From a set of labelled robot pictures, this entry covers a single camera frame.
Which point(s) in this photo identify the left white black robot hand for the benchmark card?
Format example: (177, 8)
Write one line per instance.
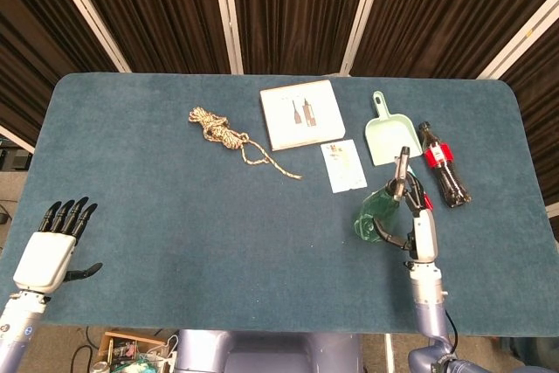
(43, 264)

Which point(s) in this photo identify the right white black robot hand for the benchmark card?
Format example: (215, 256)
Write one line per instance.
(425, 237)

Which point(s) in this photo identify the green transparent spray bottle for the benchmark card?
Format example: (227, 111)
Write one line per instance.
(371, 216)

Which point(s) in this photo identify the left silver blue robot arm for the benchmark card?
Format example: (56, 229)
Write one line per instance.
(19, 329)

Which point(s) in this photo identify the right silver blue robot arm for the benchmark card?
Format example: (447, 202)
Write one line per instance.
(425, 285)

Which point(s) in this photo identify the lavender robot base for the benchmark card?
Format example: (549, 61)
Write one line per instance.
(271, 353)

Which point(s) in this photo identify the cola bottle red label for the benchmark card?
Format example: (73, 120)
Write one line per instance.
(447, 172)

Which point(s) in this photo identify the white marker red cap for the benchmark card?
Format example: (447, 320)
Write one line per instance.
(429, 203)

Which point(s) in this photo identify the mint green plastic dustpan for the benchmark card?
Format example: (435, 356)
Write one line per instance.
(391, 139)

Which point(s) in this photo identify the small white printed card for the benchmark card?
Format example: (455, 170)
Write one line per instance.
(345, 167)

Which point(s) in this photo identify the white table leg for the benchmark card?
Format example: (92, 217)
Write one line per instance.
(389, 353)

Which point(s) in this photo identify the wooden box with clutter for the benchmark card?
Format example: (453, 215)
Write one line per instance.
(126, 353)

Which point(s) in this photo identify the blue carpet table cover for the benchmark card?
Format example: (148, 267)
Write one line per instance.
(174, 237)

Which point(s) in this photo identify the white square book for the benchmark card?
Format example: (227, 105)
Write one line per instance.
(301, 115)

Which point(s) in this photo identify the dark brown pleated curtain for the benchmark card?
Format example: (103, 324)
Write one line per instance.
(297, 10)
(541, 98)
(157, 10)
(35, 41)
(445, 10)

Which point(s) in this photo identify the white partition frame post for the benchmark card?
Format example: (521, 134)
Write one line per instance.
(360, 19)
(229, 15)
(519, 36)
(15, 138)
(89, 10)

